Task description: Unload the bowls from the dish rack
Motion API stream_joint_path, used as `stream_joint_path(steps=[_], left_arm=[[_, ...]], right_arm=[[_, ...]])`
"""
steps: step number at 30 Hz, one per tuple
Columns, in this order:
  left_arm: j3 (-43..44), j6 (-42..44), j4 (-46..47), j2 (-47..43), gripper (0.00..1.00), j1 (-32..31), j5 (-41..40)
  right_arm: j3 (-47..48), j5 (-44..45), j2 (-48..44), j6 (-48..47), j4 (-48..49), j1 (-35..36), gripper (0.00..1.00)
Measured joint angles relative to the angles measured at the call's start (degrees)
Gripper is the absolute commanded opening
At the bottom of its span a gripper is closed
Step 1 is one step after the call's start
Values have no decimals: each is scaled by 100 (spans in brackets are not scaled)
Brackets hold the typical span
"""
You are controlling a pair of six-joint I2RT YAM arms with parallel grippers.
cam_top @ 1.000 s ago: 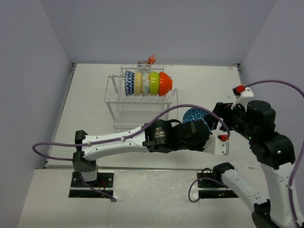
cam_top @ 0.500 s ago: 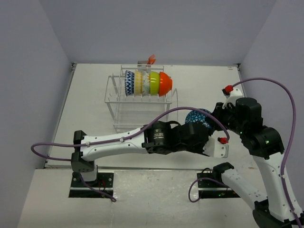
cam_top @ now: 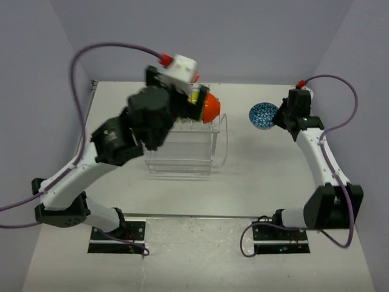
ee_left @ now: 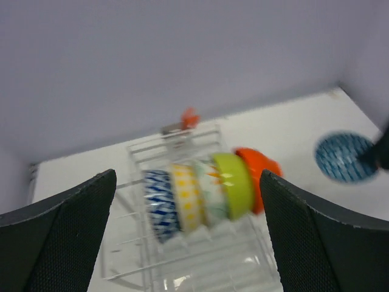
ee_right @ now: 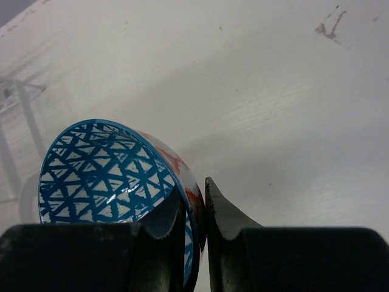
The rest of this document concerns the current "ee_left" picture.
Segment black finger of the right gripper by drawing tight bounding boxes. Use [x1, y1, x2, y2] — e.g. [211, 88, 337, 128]
[357, 124, 388, 170]

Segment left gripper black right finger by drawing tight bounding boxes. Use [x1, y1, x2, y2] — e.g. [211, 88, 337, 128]
[260, 170, 388, 291]

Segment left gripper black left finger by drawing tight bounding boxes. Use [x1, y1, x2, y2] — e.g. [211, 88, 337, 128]
[1, 169, 117, 291]

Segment teal triangle pattern bowl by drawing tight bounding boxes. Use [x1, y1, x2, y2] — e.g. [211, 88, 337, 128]
[314, 131, 379, 184]

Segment red rim zigzag bowl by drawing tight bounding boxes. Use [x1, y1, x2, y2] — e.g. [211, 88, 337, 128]
[142, 170, 181, 244]

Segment lime green bowl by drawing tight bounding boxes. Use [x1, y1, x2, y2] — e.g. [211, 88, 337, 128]
[212, 153, 255, 221]

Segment white green orange patterned bowl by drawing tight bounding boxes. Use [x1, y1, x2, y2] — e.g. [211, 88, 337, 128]
[191, 159, 229, 228]

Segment yellow rim patterned bowl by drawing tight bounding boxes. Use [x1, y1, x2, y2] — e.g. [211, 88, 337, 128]
[170, 164, 205, 234]

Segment orange clip on grey block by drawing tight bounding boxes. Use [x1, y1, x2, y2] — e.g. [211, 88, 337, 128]
[160, 107, 200, 135]

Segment white wire dish rack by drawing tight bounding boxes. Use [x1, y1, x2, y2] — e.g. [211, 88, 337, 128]
[99, 122, 282, 291]

